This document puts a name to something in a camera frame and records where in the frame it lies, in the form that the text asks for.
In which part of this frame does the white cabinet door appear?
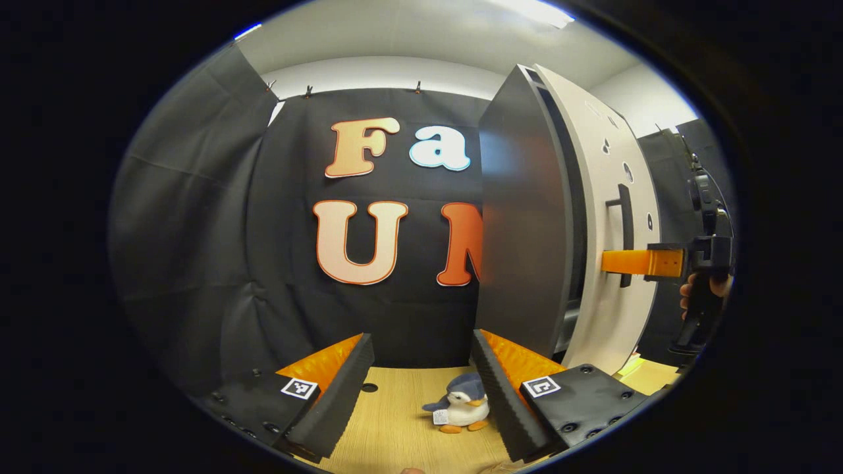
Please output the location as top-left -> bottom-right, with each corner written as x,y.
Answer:
533,64 -> 661,376

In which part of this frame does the black backdrop cloth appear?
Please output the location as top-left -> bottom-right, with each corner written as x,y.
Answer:
109,43 -> 738,396

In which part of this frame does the black door handle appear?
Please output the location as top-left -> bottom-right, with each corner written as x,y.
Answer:
606,183 -> 635,288

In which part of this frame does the penguin plush toy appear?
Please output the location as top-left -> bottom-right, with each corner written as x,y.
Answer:
423,372 -> 491,434

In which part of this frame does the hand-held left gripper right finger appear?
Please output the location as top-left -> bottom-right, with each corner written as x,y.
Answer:
471,329 -> 649,463

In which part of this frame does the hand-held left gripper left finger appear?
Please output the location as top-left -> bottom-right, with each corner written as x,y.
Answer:
201,332 -> 375,463

